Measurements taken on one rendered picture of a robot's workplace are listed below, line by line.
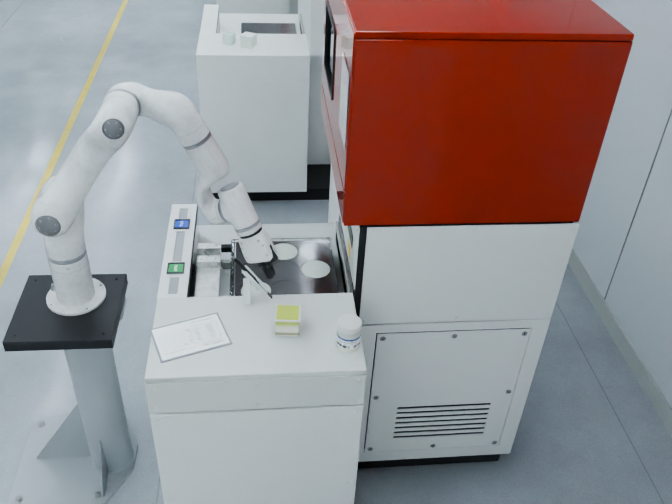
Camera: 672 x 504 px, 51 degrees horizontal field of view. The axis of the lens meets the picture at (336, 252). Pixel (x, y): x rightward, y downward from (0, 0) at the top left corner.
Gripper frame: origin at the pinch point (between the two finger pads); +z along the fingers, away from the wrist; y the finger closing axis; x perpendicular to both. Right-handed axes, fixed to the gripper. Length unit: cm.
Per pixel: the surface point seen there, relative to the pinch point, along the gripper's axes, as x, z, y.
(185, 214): 23, -15, -43
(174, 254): -0.3, -11.2, -34.4
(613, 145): 187, 60, 83
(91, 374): -30, 16, -68
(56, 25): 376, -83, -418
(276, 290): 3.1, 9.5, -3.2
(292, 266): 17.4, 9.2, -3.8
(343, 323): -19.7, 8.4, 32.7
